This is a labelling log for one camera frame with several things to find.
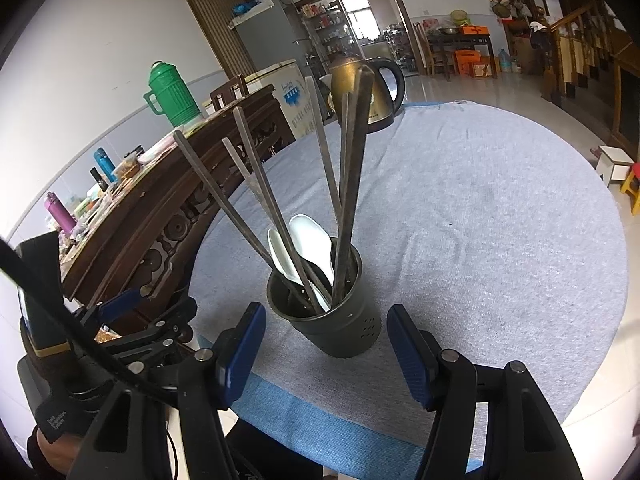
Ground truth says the large white ceramic spoon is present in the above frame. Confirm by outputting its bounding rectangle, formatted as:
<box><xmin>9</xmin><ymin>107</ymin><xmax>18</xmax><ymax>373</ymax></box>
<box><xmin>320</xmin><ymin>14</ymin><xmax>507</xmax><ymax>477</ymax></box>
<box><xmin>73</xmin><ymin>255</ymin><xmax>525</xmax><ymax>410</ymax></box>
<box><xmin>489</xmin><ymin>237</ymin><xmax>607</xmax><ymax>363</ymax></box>
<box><xmin>289</xmin><ymin>214</ymin><xmax>335</xmax><ymax>286</ymax></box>

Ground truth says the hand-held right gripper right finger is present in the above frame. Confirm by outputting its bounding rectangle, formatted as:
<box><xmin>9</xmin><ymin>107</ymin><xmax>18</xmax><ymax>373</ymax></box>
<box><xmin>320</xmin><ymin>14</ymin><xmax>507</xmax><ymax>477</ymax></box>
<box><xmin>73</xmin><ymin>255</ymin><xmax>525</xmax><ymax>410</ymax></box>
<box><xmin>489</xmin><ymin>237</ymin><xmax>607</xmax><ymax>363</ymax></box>
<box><xmin>386</xmin><ymin>303</ymin><xmax>583</xmax><ymax>480</ymax></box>

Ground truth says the blue water bottle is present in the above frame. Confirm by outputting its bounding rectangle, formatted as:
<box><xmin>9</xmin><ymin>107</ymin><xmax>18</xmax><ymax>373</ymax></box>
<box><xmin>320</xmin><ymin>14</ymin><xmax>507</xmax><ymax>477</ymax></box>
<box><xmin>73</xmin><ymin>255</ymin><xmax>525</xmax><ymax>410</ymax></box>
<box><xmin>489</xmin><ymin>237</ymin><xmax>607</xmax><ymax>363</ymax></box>
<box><xmin>93</xmin><ymin>148</ymin><xmax>117</xmax><ymax>183</ymax></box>

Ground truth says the white chest freezer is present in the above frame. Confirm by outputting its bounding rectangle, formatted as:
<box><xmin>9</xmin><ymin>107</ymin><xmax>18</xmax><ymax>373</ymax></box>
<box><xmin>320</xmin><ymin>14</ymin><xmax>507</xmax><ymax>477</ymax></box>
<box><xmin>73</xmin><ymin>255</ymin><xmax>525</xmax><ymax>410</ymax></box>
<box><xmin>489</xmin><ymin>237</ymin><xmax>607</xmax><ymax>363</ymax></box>
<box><xmin>202</xmin><ymin>59</ymin><xmax>321</xmax><ymax>142</ymax></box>

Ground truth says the wooden chair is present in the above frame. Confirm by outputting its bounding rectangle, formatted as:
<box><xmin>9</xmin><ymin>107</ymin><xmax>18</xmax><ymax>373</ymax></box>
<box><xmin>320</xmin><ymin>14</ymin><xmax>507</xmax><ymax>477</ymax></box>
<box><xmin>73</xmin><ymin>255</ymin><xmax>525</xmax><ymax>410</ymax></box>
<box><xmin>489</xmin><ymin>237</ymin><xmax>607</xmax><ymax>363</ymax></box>
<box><xmin>210</xmin><ymin>75</ymin><xmax>250</xmax><ymax>111</ymax></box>

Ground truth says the person's left hand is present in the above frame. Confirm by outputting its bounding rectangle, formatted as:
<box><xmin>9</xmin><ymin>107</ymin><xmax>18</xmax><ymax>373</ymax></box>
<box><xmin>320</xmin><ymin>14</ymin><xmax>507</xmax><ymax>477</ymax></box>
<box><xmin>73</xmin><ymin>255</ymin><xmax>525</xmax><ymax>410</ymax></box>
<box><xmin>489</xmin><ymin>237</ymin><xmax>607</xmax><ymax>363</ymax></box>
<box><xmin>27</xmin><ymin>430</ymin><xmax>86</xmax><ymax>471</ymax></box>

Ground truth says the yellow stool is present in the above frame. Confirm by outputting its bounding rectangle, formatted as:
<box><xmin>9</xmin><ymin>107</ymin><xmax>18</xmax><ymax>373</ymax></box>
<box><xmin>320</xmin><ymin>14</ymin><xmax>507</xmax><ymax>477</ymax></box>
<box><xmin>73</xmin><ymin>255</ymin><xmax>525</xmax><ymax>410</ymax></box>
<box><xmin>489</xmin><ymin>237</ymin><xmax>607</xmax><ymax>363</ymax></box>
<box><xmin>620</xmin><ymin>162</ymin><xmax>640</xmax><ymax>217</ymax></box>

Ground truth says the grey refrigerator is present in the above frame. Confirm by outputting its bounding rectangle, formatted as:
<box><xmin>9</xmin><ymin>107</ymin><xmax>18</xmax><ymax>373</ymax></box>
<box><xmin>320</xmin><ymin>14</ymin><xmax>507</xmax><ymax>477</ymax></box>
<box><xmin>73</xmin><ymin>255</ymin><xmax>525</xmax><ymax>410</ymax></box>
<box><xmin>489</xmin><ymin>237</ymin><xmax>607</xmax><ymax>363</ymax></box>
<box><xmin>230</xmin><ymin>0</ymin><xmax>321</xmax><ymax>106</ymax></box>

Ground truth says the wooden staircase railing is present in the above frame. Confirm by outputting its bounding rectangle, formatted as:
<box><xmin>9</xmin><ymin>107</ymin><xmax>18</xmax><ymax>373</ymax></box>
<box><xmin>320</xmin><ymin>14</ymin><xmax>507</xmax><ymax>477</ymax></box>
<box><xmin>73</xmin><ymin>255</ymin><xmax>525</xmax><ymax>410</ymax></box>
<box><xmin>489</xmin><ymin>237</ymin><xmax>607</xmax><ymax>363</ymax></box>
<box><xmin>542</xmin><ymin>0</ymin><xmax>640</xmax><ymax>151</ymax></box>

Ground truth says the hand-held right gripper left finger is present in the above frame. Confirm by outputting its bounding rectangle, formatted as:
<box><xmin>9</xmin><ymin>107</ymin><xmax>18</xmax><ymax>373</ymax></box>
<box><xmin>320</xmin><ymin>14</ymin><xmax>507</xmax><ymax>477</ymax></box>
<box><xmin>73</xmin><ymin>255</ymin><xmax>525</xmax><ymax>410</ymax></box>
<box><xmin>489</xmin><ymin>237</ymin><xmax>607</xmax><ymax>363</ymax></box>
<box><xmin>70</xmin><ymin>302</ymin><xmax>267</xmax><ymax>480</ymax></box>

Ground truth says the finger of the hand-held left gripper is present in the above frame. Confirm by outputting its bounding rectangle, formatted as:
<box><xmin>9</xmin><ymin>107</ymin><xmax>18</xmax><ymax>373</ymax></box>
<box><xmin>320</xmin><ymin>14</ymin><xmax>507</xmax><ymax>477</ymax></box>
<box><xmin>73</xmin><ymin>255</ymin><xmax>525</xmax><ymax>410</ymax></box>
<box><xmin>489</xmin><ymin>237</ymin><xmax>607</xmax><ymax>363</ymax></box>
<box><xmin>75</xmin><ymin>288</ymin><xmax>153</xmax><ymax>331</ymax></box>
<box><xmin>100</xmin><ymin>297</ymin><xmax>199</xmax><ymax>361</ymax></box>

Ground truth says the brown wooden door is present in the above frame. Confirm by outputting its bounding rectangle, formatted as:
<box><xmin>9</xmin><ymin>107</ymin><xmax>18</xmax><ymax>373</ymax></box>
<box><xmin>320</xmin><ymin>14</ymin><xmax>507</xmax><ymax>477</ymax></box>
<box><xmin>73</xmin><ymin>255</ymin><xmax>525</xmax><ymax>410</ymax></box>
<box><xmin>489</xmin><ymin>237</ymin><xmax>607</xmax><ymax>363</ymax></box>
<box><xmin>176</xmin><ymin>0</ymin><xmax>258</xmax><ymax>83</ymax></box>

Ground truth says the set of dark metal chopsticks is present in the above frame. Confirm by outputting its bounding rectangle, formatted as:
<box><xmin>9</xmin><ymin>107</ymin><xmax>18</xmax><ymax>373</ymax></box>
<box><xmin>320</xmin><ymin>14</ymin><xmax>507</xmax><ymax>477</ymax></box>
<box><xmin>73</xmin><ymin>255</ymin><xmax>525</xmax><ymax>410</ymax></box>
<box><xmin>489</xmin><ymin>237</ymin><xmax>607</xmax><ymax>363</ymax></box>
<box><xmin>172</xmin><ymin>66</ymin><xmax>376</xmax><ymax>317</ymax></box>

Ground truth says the white stool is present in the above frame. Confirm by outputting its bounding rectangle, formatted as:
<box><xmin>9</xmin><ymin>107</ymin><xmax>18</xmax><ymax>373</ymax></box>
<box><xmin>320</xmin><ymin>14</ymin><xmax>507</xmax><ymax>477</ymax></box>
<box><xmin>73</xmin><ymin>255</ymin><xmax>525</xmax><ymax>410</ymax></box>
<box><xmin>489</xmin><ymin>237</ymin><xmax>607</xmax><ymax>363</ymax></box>
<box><xmin>595</xmin><ymin>145</ymin><xmax>637</xmax><ymax>187</ymax></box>

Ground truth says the metal storage shelf rack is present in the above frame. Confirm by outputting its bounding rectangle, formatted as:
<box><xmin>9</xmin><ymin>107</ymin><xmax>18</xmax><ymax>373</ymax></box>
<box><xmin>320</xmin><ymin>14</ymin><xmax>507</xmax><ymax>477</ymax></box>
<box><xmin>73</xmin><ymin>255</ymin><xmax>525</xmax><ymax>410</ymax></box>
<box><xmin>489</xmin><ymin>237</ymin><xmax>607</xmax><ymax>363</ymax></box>
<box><xmin>299</xmin><ymin>2</ymin><xmax>361</xmax><ymax>61</ymax></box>

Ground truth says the dark wooden side table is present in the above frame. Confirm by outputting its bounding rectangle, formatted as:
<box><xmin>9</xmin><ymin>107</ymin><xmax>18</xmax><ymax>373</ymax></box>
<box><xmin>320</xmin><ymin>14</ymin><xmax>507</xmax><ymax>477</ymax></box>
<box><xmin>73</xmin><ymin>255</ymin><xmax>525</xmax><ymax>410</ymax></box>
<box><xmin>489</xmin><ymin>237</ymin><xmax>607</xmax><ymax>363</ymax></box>
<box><xmin>425</xmin><ymin>27</ymin><xmax>498</xmax><ymax>81</ymax></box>

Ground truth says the grey tablecloth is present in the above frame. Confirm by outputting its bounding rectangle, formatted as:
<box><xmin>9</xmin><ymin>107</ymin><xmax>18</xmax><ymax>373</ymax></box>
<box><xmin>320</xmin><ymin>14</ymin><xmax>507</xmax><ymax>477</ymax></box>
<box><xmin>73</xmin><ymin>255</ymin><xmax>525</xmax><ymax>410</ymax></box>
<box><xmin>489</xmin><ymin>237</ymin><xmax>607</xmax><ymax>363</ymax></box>
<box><xmin>187</xmin><ymin>101</ymin><xmax>630</xmax><ymax>480</ymax></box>

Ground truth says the small white ceramic spoon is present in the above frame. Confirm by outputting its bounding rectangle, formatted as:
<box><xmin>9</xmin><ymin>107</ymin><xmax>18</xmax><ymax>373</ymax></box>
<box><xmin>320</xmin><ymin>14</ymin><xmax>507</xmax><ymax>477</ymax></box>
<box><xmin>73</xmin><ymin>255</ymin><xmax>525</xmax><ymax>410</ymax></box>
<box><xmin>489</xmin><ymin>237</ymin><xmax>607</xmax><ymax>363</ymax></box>
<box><xmin>267</xmin><ymin>228</ymin><xmax>331</xmax><ymax>312</ymax></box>

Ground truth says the purple water bottle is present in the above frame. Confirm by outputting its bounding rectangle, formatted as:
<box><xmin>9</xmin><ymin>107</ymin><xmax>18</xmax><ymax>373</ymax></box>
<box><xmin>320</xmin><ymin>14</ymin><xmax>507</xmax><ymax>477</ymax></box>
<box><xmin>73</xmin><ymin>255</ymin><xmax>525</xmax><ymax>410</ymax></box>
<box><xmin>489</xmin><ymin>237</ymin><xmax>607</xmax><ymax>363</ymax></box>
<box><xmin>44</xmin><ymin>192</ymin><xmax>77</xmax><ymax>236</ymax></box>

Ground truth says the gold electric kettle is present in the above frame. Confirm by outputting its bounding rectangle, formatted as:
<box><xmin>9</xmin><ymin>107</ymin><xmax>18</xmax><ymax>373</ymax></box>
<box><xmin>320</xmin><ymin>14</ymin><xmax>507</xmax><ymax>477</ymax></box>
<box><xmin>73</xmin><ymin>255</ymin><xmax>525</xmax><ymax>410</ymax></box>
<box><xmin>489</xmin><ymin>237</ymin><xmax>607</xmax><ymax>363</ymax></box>
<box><xmin>320</xmin><ymin>52</ymin><xmax>406</xmax><ymax>134</ymax></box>

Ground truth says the green plastic thermos jug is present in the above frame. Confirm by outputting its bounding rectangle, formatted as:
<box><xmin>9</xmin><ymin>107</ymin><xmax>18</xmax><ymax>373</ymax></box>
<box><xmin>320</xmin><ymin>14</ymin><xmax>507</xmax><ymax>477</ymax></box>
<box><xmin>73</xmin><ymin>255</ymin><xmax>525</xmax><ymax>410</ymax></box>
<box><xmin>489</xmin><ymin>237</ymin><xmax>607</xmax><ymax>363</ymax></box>
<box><xmin>143</xmin><ymin>60</ymin><xmax>203</xmax><ymax>128</ymax></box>

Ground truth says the snack jar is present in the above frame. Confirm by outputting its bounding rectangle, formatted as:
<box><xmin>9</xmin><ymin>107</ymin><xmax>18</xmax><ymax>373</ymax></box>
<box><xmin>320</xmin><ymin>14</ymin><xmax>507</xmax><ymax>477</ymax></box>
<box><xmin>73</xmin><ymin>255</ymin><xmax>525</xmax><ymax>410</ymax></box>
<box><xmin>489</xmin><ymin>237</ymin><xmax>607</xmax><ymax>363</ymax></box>
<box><xmin>116</xmin><ymin>152</ymin><xmax>142</xmax><ymax>180</ymax></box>

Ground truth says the dark metal utensil holder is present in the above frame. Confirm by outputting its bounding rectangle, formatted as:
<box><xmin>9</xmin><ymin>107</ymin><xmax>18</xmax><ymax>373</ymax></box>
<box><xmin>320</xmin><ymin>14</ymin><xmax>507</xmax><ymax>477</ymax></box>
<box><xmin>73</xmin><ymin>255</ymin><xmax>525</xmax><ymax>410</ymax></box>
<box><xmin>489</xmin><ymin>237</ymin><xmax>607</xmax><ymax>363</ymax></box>
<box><xmin>266</xmin><ymin>244</ymin><xmax>383</xmax><ymax>359</ymax></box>

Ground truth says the black cable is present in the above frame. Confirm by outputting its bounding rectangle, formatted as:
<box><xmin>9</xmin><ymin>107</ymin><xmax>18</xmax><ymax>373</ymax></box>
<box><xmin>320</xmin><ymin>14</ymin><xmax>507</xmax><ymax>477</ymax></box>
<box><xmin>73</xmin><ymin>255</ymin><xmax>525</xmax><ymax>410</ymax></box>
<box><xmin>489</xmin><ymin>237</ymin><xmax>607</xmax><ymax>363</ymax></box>
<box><xmin>0</xmin><ymin>237</ymin><xmax>173</xmax><ymax>403</ymax></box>

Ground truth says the dark carved wooden sideboard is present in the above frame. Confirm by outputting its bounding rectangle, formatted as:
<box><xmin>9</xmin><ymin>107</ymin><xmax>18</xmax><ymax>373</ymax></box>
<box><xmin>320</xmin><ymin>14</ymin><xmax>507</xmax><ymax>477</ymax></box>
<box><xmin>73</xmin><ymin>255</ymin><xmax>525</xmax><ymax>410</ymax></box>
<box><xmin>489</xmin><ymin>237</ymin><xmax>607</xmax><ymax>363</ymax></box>
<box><xmin>60</xmin><ymin>85</ymin><xmax>296</xmax><ymax>333</ymax></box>

